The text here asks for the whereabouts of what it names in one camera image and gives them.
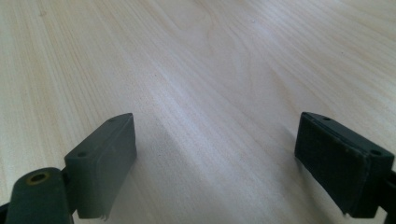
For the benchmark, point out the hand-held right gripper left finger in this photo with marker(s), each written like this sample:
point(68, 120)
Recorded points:
point(102, 161)

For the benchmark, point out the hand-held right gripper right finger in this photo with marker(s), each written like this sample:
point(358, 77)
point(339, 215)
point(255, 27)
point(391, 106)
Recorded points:
point(336, 161)

